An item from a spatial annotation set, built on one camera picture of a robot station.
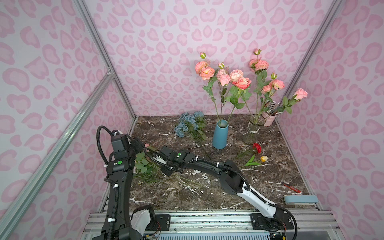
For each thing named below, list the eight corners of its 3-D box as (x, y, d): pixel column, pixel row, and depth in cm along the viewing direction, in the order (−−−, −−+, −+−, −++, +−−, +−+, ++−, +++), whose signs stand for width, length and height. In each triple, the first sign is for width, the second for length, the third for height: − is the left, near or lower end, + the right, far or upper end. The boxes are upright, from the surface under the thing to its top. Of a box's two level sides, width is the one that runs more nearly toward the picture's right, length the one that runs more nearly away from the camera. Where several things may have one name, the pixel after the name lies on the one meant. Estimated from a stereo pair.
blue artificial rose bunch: (175, 135, 110) (173, 124, 100) (187, 118, 120) (186, 107, 111) (202, 146, 103) (202, 136, 94) (213, 127, 114) (214, 116, 105)
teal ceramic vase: (212, 149, 103) (215, 129, 86) (211, 139, 108) (214, 119, 91) (224, 149, 102) (229, 129, 86) (223, 139, 108) (227, 119, 91)
